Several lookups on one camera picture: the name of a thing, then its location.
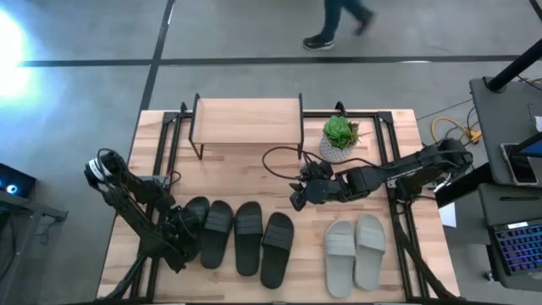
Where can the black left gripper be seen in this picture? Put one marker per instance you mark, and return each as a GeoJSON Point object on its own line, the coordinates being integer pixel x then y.
{"type": "Point", "coordinates": [180, 231]}

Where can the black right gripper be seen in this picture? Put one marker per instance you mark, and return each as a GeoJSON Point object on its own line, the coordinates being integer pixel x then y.
{"type": "Point", "coordinates": [324, 190]}

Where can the black slide sandal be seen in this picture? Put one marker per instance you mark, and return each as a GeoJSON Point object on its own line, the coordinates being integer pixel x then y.
{"type": "Point", "coordinates": [276, 254]}
{"type": "Point", "coordinates": [217, 237]}
{"type": "Point", "coordinates": [248, 239]}
{"type": "Point", "coordinates": [201, 207]}

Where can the grey slide sandal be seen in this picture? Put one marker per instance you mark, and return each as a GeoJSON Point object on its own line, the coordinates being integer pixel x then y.
{"type": "Point", "coordinates": [340, 258]}
{"type": "Point", "coordinates": [369, 254]}

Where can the wooden shelf with black frame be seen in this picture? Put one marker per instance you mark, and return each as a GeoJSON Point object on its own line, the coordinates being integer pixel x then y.
{"type": "Point", "coordinates": [247, 120]}

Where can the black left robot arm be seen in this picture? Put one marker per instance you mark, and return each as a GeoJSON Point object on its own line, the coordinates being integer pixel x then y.
{"type": "Point", "coordinates": [127, 190]}

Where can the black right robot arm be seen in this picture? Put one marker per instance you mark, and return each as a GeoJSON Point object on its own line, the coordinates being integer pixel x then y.
{"type": "Point", "coordinates": [415, 169]}

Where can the potted green succulent plant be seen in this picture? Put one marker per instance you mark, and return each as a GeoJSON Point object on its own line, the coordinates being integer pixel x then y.
{"type": "Point", "coordinates": [339, 137]}

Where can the white paper sheet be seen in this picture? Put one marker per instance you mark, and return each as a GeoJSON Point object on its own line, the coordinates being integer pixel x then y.
{"type": "Point", "coordinates": [448, 215]}

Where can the grey side table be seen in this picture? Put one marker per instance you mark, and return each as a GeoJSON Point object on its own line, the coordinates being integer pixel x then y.
{"type": "Point", "coordinates": [25, 237]}

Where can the black desk beam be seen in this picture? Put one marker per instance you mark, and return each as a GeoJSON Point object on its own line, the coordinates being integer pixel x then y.
{"type": "Point", "coordinates": [461, 188]}

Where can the black computer with blue light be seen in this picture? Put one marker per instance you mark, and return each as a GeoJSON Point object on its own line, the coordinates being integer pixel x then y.
{"type": "Point", "coordinates": [14, 180]}

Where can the person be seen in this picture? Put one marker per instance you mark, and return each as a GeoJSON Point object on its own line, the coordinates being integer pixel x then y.
{"type": "Point", "coordinates": [332, 21]}

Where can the grey laptop desk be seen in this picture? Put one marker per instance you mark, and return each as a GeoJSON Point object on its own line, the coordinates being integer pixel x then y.
{"type": "Point", "coordinates": [508, 207]}

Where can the grey desk top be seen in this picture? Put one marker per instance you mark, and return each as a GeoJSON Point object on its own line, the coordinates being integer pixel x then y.
{"type": "Point", "coordinates": [504, 123]}

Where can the smartphone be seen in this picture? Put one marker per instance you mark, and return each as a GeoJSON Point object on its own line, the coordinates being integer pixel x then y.
{"type": "Point", "coordinates": [518, 165]}

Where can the laptop with lit keyboard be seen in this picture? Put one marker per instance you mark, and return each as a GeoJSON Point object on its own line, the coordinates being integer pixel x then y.
{"type": "Point", "coordinates": [521, 250]}

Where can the tablet with blue screen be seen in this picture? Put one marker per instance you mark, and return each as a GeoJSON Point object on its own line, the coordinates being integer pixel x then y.
{"type": "Point", "coordinates": [531, 148]}

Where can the black pole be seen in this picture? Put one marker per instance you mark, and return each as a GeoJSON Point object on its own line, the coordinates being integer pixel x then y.
{"type": "Point", "coordinates": [514, 68]}

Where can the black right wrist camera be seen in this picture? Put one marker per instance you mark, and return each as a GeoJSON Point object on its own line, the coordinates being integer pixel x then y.
{"type": "Point", "coordinates": [317, 170]}

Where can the black aluminium table frame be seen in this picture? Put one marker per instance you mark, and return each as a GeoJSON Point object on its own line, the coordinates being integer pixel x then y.
{"type": "Point", "coordinates": [383, 127]}

